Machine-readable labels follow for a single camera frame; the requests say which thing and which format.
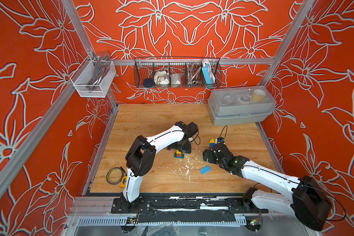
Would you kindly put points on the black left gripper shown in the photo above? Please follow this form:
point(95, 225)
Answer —
point(187, 150)

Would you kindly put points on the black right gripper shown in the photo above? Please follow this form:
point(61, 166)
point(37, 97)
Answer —
point(211, 153)

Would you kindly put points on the dark green lego plate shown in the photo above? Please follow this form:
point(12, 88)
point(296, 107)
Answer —
point(180, 157)

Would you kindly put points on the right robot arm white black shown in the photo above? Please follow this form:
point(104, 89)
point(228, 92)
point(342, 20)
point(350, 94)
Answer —
point(302, 197)

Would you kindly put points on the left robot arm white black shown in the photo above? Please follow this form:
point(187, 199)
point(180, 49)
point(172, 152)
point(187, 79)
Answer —
point(141, 155)

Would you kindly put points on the light blue lego plate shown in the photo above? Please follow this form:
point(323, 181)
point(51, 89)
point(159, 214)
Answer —
point(205, 170)

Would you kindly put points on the grey plastic storage box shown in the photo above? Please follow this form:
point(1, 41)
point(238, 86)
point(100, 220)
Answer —
point(242, 105)

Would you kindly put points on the light blue box in basket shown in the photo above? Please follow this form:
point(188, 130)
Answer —
point(207, 72)

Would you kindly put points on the white crumpled bag in basket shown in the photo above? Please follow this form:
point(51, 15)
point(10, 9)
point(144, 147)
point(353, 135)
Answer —
point(161, 78)

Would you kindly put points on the tape roll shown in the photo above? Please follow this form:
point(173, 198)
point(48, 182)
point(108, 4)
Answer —
point(115, 176)

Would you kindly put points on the metal tongs in bin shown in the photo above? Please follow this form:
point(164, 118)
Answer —
point(100, 70)

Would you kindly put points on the black wire wall basket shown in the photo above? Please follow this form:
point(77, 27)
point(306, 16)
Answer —
point(181, 75)

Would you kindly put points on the aluminium rear rail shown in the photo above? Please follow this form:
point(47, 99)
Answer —
point(261, 61)

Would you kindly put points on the clear plastic wall bin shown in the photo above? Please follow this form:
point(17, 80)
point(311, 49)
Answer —
point(85, 73)

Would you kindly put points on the aluminium frame post right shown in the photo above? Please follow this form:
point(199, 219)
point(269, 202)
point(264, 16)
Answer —
point(291, 32)

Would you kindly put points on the aluminium frame post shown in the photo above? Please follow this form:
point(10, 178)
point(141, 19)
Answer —
point(291, 32)
point(84, 39)

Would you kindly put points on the aluminium frame post left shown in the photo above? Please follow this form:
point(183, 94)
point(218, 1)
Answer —
point(84, 39)

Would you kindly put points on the aluminium frame rail left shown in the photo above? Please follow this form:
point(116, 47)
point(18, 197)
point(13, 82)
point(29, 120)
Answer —
point(20, 157)

